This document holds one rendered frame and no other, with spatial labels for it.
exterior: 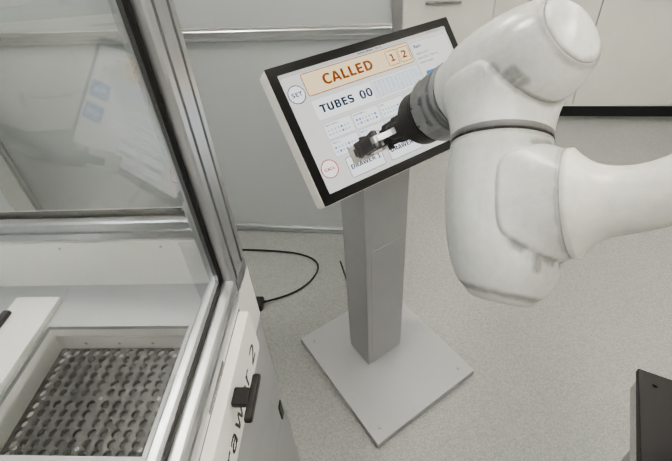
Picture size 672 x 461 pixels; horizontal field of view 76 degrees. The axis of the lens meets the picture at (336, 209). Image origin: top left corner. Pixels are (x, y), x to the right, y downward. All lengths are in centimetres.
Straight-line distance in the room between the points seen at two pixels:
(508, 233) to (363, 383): 134
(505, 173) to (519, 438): 138
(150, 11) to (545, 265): 47
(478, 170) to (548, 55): 11
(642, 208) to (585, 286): 181
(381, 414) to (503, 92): 135
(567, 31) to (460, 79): 10
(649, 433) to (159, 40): 91
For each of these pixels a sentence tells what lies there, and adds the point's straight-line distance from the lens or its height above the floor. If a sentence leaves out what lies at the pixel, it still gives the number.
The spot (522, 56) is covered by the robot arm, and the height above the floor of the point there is 138.
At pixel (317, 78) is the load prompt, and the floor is 116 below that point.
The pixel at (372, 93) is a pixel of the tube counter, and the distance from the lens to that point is 102.
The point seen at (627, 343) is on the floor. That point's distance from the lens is 208.
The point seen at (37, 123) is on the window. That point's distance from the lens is 39.
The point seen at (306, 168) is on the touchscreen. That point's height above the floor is 103.
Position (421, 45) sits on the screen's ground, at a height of 116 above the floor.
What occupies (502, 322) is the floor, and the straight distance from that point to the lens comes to 196.
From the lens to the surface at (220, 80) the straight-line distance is 196.
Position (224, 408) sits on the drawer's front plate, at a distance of 69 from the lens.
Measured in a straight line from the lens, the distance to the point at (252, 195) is 223.
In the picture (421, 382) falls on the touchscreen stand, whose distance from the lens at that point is 171.
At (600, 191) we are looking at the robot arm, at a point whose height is 130.
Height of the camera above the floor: 152
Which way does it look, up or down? 39 degrees down
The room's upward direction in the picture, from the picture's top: 5 degrees counter-clockwise
